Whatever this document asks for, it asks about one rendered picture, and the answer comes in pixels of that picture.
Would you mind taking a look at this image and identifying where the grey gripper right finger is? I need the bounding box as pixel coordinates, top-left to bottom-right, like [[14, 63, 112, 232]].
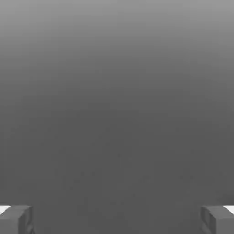
[[200, 205, 234, 234]]

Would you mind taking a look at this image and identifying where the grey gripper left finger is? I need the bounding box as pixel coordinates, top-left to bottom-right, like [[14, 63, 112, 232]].
[[0, 204, 35, 234]]

